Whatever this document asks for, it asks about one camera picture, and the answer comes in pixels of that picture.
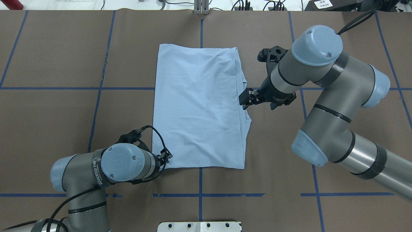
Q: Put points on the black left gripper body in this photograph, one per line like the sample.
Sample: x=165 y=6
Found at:
x=162 y=158

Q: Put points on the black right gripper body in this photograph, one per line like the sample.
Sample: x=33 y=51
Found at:
x=269 y=95

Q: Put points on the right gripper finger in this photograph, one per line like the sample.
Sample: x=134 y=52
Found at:
x=249 y=97

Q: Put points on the light blue t-shirt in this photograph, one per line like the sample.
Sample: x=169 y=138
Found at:
x=196 y=106

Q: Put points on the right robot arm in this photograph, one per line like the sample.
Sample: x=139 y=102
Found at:
x=348 y=84

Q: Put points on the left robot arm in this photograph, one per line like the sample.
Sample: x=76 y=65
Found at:
x=84 y=178

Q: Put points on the red cylinder bottle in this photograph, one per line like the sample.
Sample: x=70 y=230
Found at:
x=13 y=4

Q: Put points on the aluminium frame post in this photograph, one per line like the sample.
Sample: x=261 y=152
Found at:
x=201 y=7

